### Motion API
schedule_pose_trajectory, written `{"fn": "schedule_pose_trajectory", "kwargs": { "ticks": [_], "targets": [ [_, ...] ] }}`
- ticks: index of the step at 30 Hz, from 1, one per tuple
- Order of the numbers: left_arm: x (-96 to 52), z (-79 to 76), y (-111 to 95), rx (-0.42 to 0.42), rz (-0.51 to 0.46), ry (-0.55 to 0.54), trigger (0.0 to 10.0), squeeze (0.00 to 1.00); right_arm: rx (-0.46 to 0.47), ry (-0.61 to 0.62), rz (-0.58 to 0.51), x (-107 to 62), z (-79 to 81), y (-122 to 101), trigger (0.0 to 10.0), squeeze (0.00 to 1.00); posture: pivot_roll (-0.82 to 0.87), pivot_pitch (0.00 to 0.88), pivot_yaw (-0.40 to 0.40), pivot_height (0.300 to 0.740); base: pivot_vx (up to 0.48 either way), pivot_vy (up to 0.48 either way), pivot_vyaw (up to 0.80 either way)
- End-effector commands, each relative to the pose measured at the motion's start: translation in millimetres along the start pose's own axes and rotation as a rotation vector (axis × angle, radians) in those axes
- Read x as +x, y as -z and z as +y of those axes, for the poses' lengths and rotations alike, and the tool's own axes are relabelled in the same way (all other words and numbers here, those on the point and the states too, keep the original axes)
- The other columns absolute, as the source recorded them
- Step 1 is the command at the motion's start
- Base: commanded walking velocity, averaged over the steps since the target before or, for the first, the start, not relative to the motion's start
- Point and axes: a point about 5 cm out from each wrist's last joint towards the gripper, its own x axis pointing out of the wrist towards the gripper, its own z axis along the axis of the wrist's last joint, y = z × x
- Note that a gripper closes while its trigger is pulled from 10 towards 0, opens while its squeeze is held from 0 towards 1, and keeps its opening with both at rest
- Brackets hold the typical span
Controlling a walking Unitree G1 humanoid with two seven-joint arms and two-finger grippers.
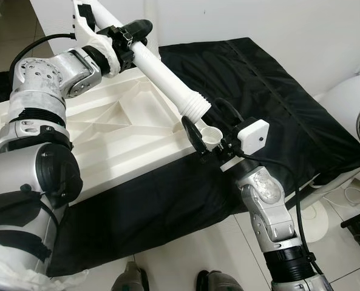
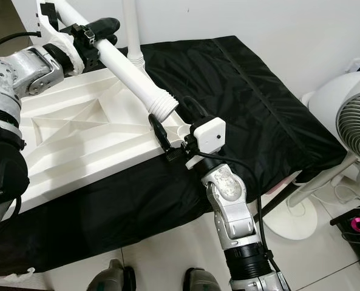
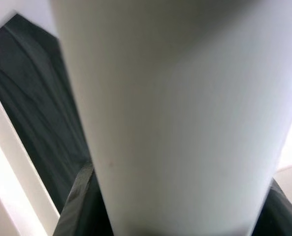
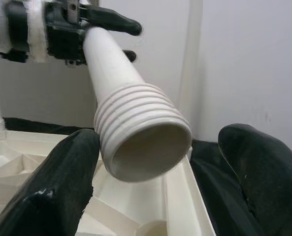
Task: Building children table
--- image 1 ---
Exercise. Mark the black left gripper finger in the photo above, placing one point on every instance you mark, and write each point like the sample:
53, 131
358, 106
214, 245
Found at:
134, 27

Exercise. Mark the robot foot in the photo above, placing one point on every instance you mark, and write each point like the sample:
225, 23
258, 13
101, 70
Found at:
130, 277
219, 282

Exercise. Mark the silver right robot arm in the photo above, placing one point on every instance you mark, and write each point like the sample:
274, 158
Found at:
268, 200

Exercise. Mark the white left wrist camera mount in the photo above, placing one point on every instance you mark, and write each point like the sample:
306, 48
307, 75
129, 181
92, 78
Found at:
102, 45

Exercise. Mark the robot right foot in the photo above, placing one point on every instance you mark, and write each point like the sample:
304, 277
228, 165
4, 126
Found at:
219, 282

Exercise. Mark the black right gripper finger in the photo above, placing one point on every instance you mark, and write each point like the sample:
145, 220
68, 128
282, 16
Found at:
195, 136
229, 110

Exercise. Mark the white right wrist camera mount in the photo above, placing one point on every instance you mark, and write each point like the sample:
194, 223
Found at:
252, 136

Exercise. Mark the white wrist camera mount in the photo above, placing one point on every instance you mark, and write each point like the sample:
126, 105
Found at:
102, 45
252, 136

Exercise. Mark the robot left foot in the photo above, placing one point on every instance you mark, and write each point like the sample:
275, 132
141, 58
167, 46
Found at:
130, 277

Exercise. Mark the white plastic table top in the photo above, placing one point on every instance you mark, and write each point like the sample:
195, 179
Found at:
125, 127

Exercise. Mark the white standing fan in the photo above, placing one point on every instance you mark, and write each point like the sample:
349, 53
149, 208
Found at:
343, 103

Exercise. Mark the black cloth table cover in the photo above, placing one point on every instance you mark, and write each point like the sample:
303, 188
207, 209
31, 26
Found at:
289, 121

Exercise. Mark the white plastic table leg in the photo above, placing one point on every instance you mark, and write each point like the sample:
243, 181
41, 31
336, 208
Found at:
150, 21
161, 73

